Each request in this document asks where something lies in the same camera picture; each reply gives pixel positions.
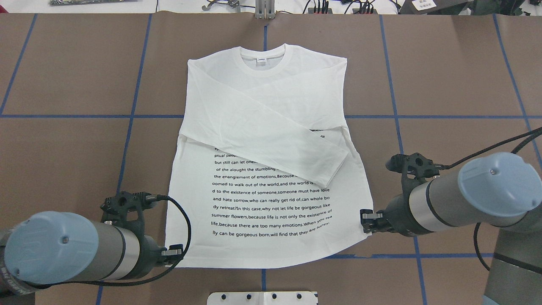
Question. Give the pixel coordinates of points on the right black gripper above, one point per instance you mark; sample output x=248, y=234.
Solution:
x=396, y=214

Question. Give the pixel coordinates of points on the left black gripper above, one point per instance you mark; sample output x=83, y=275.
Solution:
x=148, y=249

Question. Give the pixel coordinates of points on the white long-sleeve printed shirt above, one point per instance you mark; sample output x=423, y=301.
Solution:
x=265, y=166

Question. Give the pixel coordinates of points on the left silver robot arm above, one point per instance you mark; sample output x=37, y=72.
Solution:
x=53, y=248

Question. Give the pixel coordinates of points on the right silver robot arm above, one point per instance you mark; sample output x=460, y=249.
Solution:
x=500, y=189

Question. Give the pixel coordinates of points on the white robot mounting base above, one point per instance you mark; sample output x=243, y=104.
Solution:
x=264, y=298

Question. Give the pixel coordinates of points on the aluminium frame post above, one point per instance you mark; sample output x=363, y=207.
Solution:
x=265, y=9

